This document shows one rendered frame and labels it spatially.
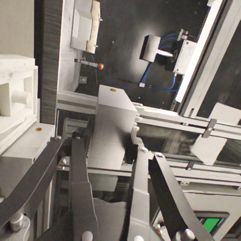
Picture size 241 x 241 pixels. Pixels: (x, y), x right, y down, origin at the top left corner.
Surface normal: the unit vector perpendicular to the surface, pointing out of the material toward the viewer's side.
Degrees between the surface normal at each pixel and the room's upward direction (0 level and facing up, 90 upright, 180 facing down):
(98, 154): 90
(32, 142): 91
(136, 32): 90
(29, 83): 90
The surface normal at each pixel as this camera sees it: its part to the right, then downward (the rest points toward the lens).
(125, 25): 0.12, 0.40
